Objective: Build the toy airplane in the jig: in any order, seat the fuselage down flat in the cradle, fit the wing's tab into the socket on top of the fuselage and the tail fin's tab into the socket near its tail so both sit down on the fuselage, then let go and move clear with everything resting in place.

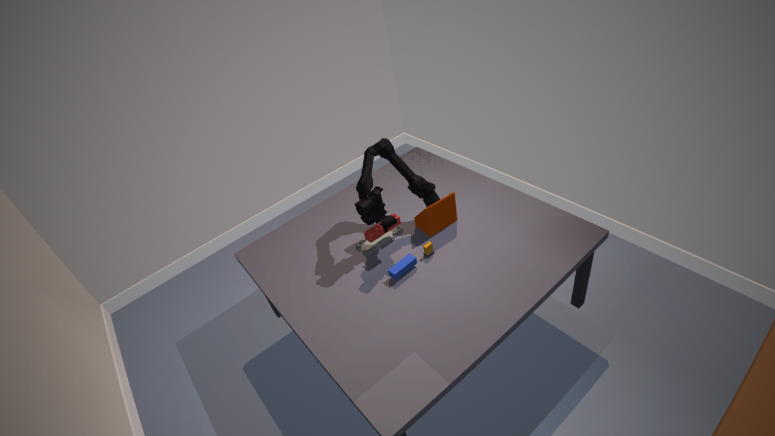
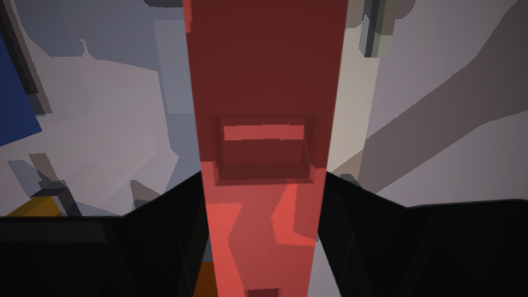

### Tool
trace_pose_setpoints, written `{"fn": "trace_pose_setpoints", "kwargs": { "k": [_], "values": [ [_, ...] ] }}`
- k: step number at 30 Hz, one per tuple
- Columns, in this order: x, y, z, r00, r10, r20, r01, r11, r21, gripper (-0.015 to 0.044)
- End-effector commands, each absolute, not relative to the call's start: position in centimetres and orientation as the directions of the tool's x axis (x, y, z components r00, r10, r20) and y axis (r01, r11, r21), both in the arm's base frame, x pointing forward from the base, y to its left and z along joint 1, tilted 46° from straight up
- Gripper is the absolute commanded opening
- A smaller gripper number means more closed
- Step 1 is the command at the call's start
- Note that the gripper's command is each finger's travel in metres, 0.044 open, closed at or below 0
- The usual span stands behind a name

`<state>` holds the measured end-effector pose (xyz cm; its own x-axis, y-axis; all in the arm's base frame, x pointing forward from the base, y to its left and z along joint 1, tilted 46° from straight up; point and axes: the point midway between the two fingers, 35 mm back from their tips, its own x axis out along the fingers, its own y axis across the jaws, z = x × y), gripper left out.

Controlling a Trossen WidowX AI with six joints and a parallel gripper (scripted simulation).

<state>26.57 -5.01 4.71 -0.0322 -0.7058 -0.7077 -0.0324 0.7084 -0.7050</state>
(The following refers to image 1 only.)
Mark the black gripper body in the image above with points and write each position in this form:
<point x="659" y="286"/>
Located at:
<point x="387" y="221"/>

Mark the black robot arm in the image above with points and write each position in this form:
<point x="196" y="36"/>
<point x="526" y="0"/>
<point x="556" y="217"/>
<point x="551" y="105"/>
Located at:
<point x="417" y="184"/>

